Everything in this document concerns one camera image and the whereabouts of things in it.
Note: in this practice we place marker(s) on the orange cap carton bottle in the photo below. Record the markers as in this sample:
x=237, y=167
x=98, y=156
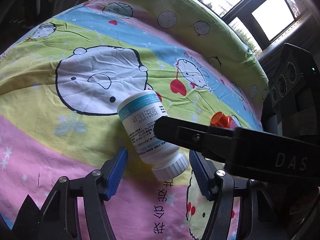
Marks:
x=219, y=119

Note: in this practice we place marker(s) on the black triple lens camera box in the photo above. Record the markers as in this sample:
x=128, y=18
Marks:
x=293, y=98

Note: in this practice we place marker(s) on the white bottle blue label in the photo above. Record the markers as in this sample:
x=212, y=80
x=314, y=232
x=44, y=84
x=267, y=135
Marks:
x=138, y=114

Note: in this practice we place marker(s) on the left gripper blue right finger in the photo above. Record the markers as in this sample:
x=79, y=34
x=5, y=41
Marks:
x=204, y=173

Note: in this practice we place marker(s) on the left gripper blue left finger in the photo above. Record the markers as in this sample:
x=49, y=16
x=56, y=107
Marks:
x=113, y=172

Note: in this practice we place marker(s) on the colourful cartoon bed sheet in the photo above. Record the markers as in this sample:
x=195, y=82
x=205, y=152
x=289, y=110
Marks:
x=62, y=82

